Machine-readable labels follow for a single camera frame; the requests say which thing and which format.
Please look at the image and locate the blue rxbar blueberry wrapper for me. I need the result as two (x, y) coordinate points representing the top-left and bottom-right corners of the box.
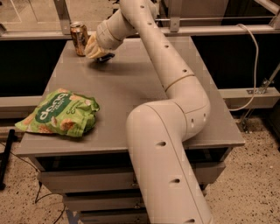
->
(96, 52), (115, 63)

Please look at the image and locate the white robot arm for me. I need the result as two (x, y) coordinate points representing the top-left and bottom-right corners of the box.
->
(86, 0), (214, 224)

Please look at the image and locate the orange soda can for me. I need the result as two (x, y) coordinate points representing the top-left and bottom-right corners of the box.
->
(70, 22), (88, 56)

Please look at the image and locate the green snack chip bag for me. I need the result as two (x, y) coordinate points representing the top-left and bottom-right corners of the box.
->
(15, 88), (100, 137)

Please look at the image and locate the grey drawer cabinet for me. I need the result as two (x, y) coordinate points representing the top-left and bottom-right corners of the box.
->
(17, 38), (244, 224)

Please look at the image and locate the black stand leg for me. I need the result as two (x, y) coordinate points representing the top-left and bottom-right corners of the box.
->
(0, 129), (16, 191)

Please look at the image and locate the grey metal railing frame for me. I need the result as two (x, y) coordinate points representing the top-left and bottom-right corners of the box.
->
(0, 0), (280, 40)

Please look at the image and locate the white cable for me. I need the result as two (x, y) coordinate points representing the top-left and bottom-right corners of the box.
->
(227, 24), (260, 112)

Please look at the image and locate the black floor cable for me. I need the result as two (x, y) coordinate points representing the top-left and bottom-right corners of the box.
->
(0, 142), (67, 224)

